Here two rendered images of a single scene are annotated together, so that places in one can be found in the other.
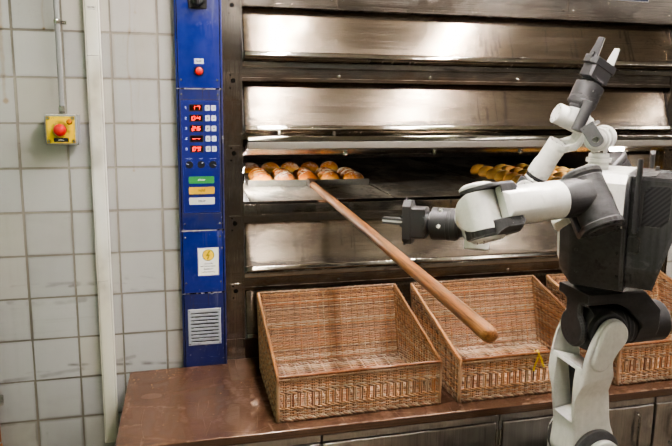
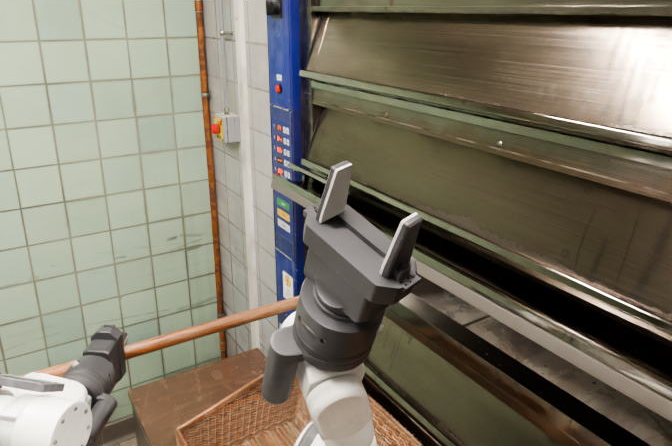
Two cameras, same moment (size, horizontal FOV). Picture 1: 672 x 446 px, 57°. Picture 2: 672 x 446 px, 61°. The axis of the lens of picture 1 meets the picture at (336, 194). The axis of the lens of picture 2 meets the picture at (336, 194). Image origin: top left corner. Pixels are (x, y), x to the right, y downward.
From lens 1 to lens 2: 2.22 m
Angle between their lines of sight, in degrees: 69
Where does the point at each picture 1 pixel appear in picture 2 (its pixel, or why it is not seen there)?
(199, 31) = (279, 44)
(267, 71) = (329, 96)
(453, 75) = (540, 147)
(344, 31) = (395, 46)
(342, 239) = (386, 341)
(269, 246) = not seen: hidden behind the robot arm
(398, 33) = (459, 52)
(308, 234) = not seen: hidden behind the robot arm
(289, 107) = (344, 146)
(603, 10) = not seen: outside the picture
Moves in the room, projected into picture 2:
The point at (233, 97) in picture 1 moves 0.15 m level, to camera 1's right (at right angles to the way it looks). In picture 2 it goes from (308, 122) to (323, 132)
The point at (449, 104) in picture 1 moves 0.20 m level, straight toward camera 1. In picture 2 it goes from (531, 204) to (427, 210)
